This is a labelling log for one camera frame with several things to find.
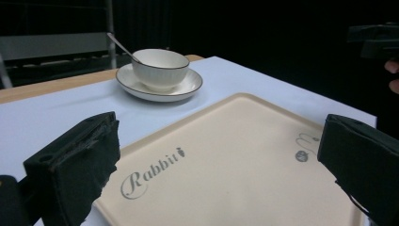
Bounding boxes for white ribbed bowl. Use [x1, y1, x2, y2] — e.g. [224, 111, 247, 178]
[131, 48, 191, 93]

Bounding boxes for metal spoon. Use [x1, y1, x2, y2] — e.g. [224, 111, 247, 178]
[106, 32, 143, 64]

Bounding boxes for metal stand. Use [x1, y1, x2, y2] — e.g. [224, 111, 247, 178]
[104, 0, 118, 71]

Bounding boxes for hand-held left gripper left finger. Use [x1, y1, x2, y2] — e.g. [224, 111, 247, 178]
[23, 111, 121, 226]

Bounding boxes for beige plastic tray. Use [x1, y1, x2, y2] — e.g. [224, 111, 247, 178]
[93, 92, 367, 226]

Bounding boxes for white plate with dark rim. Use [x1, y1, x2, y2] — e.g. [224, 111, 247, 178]
[115, 63, 204, 103]

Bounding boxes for grey board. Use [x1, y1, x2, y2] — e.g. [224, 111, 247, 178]
[0, 31, 111, 61]

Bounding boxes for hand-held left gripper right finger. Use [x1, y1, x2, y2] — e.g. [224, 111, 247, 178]
[317, 113, 399, 226]

